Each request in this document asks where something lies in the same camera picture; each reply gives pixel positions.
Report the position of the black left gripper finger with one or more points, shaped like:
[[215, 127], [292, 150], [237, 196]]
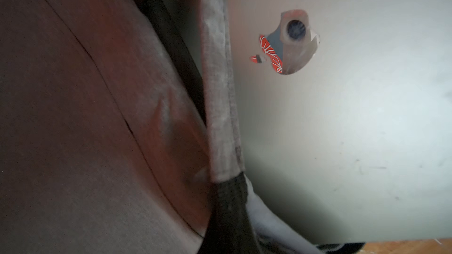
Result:
[[229, 230]]

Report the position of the grey zippered laptop bag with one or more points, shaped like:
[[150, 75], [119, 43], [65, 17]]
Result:
[[112, 140]]

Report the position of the silver laptop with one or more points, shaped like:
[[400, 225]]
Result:
[[357, 145]]

